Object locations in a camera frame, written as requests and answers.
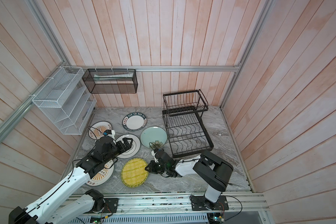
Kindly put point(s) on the black mesh wall basket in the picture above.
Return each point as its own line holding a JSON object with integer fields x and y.
{"x": 99, "y": 81}

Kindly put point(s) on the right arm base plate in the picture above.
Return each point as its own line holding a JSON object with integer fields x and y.
{"x": 200, "y": 203}

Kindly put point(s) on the aluminium mounting rail base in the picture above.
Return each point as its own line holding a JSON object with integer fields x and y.
{"x": 245, "y": 207}

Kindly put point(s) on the white plate green lettered rim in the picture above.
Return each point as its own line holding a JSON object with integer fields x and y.
{"x": 134, "y": 121}

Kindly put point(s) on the horizontal aluminium frame bar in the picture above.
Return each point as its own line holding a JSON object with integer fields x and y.
{"x": 178, "y": 68}

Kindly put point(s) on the white plate dark rim characters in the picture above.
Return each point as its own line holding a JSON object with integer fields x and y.
{"x": 136, "y": 144}

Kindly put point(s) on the far orange sunburst plate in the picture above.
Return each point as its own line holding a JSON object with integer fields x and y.
{"x": 96, "y": 130}

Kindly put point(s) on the mint green flower plate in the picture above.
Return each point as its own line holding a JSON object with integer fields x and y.
{"x": 153, "y": 135}

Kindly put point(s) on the black two-tier dish rack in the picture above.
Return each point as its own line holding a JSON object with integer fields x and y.
{"x": 182, "y": 115}

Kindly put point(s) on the white wire mesh shelf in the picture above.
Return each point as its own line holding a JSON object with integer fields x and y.
{"x": 66, "y": 103}

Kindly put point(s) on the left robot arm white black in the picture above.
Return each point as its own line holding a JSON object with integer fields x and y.
{"x": 47, "y": 209}

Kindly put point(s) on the orange sunburst plate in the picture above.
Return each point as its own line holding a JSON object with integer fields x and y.
{"x": 102, "y": 176}
{"x": 96, "y": 130}

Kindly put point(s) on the yellow woven round plate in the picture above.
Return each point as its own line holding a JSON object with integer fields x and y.
{"x": 133, "y": 173}

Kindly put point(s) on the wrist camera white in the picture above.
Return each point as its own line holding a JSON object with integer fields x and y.
{"x": 157, "y": 155}
{"x": 110, "y": 133}

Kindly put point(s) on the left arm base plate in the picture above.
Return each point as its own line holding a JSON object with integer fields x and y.
{"x": 110, "y": 205}

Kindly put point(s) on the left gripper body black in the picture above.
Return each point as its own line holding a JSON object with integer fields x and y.
{"x": 120, "y": 149}

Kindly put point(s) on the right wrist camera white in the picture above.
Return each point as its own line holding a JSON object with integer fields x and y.
{"x": 157, "y": 155}

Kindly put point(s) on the left aluminium frame bar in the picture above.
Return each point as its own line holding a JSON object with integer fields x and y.
{"x": 8, "y": 125}

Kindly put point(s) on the right aluminium frame post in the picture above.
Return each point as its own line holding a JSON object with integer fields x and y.
{"x": 249, "y": 42}

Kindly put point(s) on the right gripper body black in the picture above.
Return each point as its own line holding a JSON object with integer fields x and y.
{"x": 157, "y": 167}

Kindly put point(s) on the near orange sunburst plate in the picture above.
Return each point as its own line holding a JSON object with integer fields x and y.
{"x": 102, "y": 176}

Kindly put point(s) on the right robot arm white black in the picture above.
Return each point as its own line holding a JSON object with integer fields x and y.
{"x": 215, "y": 171}

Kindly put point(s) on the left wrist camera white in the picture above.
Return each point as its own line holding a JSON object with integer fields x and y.
{"x": 110, "y": 133}

